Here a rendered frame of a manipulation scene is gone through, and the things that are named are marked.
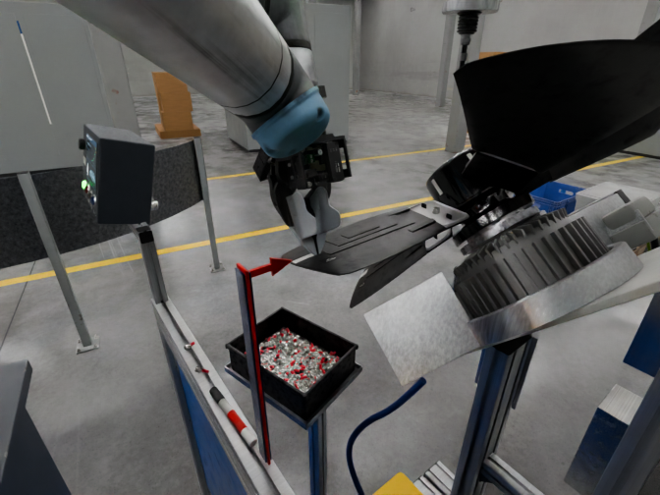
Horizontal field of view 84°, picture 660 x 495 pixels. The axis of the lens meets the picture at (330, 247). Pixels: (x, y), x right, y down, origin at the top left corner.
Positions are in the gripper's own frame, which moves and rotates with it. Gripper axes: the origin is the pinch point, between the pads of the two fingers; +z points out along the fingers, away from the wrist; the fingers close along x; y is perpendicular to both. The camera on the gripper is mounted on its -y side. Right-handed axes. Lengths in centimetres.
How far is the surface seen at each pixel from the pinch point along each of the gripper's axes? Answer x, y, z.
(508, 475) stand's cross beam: 34, 5, 63
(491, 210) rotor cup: 25.9, 11.8, 1.0
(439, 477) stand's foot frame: 52, -33, 103
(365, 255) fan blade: 2.9, 7.9, 1.7
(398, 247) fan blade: 8.1, 8.8, 1.9
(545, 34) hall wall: 1357, -576, -274
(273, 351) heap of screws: 0.0, -24.7, 25.4
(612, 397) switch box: 44, 21, 41
